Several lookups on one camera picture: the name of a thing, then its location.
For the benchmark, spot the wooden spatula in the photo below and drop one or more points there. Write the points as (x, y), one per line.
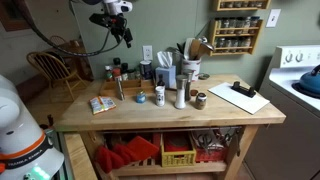
(195, 48)

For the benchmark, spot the white utensil crock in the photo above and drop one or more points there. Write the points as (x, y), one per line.
(191, 68)

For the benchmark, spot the small grey round dish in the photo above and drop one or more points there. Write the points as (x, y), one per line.
(203, 76)

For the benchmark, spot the orange and white packet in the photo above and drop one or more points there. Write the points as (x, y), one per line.
(102, 104)

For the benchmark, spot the navy blue salt can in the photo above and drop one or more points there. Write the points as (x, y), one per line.
(146, 70)

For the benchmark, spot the wooden spice tray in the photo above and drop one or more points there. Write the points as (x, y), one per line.
(131, 87)

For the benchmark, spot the small jar with gold lid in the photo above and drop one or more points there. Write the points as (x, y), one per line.
(141, 97)

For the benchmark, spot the white printed spice bottle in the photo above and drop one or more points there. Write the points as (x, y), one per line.
(160, 96)

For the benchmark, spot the wooden plank bench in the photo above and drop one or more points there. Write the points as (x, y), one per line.
(78, 156)

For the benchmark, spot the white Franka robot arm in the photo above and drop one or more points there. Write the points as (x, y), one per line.
(20, 133)

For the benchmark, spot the red folded cloth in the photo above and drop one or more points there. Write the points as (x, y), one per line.
(106, 160)
(143, 146)
(125, 153)

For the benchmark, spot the black kitchen utensil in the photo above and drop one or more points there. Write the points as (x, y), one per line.
(181, 48)

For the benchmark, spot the blue kettle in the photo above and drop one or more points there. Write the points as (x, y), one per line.
(310, 83)

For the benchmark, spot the white spatula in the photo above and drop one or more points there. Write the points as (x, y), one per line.
(188, 46)

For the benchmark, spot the white wall outlet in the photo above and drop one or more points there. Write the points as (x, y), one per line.
(147, 52)

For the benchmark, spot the white light switch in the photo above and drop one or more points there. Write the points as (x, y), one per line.
(273, 18)

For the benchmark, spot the dark lid spice bottle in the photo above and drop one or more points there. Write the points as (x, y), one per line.
(131, 74)

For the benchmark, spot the red plastic basket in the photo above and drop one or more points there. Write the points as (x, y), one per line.
(210, 155)

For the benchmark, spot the red cloth in crate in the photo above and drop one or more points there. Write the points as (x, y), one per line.
(176, 142)

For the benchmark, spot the small wooden spice rack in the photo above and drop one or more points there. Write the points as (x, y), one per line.
(240, 8)

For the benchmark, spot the light blue tissue box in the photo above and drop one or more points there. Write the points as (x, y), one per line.
(166, 76)

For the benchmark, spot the large black lid spice bottle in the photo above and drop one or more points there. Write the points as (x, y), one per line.
(116, 65)

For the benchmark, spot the small jar with metal lid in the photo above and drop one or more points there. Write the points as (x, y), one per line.
(201, 101)

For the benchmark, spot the white cutting board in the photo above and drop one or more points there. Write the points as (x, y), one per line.
(240, 100)

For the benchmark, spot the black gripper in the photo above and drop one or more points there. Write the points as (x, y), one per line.
(116, 22)

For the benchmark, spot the white salt grinder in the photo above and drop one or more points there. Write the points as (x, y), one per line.
(180, 93)

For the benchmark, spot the metal hanging rail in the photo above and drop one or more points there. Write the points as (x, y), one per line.
(166, 129)

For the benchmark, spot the dark pepper grinder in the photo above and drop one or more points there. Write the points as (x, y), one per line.
(188, 85)

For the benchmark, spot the green cap spice bottle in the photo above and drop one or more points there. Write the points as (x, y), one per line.
(137, 74)

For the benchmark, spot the wooden spindle chair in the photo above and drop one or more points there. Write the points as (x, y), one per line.
(53, 68)

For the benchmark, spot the wooden butcher block cart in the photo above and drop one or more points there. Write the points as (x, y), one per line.
(166, 115)

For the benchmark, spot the small dark glass bottle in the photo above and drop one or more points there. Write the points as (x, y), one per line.
(161, 81)

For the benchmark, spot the large wooden spice rack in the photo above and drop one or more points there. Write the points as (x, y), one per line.
(233, 33)

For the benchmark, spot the small brown round lid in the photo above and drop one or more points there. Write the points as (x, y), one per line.
(194, 92)

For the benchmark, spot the yellow plastic crate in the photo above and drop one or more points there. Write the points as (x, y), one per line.
(178, 159)

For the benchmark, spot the white stove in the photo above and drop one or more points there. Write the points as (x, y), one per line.
(286, 140)

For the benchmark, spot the wooden spoon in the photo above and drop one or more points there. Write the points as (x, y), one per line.
(204, 50)

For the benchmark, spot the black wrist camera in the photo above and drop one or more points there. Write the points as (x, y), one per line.
(99, 18)

